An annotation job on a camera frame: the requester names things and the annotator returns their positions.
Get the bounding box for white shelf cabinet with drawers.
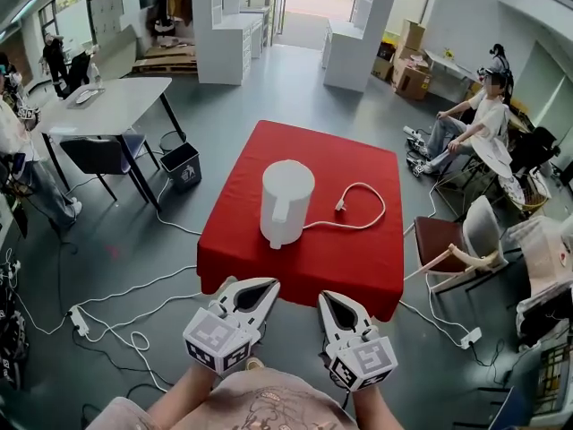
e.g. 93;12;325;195
191;0;271;85

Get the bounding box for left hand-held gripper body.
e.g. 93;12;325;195
182;300;269;374

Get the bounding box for large labelled cardboard box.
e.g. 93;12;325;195
393;58;433;102

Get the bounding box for white power cord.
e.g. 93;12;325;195
302;182;387;233

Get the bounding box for dark blue chair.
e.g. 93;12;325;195
59;133;161;202

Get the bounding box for clothes rack with garments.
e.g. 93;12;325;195
150;0;194;40

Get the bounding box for brown chair with grey back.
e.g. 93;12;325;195
414;194;509;296

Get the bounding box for long white desk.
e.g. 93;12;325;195
423;49;483;90

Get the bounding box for large side window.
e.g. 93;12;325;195
38;0;107;40

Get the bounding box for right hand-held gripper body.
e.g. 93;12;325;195
325;323;399;392

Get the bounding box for white power strip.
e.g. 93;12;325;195
69;305;91;337
459;327;483;349

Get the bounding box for dark plastic trash bin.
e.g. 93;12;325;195
159;142;202;194

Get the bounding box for person's pink-brown shirt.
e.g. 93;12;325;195
84;365;359;430

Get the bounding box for side-room tube light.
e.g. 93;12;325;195
8;0;41;24

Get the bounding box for wooden pallets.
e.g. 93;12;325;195
129;42;199;78

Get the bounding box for medium cardboard box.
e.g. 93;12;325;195
371;56;396;82

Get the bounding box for person's right forearm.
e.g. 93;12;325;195
350;381;406;430

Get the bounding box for white round side table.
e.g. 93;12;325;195
472;133;514;180

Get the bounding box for white paper bag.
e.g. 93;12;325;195
509;215;573;296

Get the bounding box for small cardboard box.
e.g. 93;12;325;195
399;19;427;51

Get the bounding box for grey metal lockers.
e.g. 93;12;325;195
89;0;124;36

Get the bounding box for white leaning boards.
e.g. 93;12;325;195
119;0;142;27

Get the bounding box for black wire waste basket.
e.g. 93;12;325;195
159;131;188;154

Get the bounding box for black office chair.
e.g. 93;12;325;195
509;125;562;175

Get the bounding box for grey table with black legs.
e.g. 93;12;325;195
38;77;187;213

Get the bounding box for red cloth covered table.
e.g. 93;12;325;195
196;119;406;323

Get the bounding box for plain white shelf cabinet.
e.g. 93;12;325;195
321;0;403;93

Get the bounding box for person's left forearm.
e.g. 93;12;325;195
146;364;217;426

